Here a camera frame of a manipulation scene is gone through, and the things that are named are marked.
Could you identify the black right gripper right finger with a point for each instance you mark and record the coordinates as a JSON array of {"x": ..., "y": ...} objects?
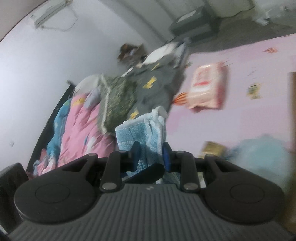
[{"x": 188, "y": 166}]

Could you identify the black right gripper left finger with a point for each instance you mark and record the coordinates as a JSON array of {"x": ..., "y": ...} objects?
[{"x": 105, "y": 173}]

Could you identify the blue white towel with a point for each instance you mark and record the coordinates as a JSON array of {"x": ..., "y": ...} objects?
[{"x": 150, "y": 131}]

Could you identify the gold foil packet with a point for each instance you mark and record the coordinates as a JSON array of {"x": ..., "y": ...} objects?
[{"x": 212, "y": 148}]

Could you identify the pink blue cartoon quilt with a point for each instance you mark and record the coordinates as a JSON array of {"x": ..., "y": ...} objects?
[{"x": 75, "y": 134}]

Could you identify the green patterned pillow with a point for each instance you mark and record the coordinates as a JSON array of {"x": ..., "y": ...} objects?
[{"x": 117, "y": 98}]

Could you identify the pink wet wipes pack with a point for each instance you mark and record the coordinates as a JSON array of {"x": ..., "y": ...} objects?
[{"x": 208, "y": 86}]

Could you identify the dark grey patterned duvet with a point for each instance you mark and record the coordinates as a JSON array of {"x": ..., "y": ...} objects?
[{"x": 158, "y": 78}]

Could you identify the brown cardboard box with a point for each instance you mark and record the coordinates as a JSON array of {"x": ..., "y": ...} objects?
[{"x": 289, "y": 216}]

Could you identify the dark grey storage bin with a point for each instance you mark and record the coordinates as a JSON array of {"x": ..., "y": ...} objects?
[{"x": 196, "y": 26}]

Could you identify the white air conditioner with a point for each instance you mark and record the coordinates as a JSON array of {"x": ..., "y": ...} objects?
[{"x": 46, "y": 11}]

